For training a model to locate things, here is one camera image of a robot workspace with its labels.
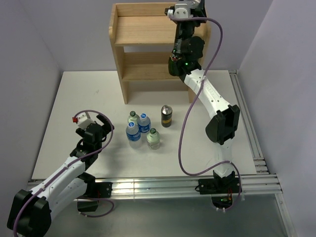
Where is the aluminium rail frame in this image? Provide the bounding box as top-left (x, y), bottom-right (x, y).
top-left (24, 70), bottom-right (297, 237)

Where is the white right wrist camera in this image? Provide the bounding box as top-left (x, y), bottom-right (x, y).
top-left (165, 0), bottom-right (196, 19)

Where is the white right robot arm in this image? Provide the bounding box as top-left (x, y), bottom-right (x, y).
top-left (165, 0), bottom-right (240, 181)

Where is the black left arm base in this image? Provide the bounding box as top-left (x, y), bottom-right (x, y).
top-left (77, 172), bottom-right (113, 214)

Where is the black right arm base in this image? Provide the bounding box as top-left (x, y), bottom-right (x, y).
top-left (195, 171), bottom-right (242, 212)

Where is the green glass bottle red label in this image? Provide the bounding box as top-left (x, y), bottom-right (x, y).
top-left (168, 53), bottom-right (180, 77)

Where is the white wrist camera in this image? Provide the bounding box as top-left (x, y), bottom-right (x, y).
top-left (165, 0), bottom-right (196, 19)
top-left (72, 112), bottom-right (95, 129)

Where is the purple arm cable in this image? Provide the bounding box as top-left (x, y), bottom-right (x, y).
top-left (12, 110), bottom-right (116, 235)
top-left (169, 16), bottom-right (241, 213)

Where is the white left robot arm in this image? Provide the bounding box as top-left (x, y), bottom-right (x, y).
top-left (7, 110), bottom-right (114, 237)

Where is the black can yellow label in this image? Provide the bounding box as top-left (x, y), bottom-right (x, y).
top-left (161, 105), bottom-right (173, 127)

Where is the rear glass bottle green cap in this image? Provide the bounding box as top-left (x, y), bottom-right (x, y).
top-left (127, 111), bottom-right (139, 125)

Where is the rear water bottle blue label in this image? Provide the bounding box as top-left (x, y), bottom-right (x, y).
top-left (137, 113), bottom-right (151, 134)

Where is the clear glass bottle green cap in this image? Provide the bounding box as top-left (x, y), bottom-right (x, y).
top-left (146, 128), bottom-right (160, 150)

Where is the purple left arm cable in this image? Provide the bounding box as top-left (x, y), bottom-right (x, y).
top-left (12, 110), bottom-right (116, 235)

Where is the clear water bottle blue label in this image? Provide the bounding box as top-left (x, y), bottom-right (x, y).
top-left (126, 121), bottom-right (142, 149)

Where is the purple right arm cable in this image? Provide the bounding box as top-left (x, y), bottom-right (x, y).
top-left (169, 16), bottom-right (241, 213)

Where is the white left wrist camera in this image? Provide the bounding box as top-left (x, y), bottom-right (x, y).
top-left (72, 112), bottom-right (95, 129)

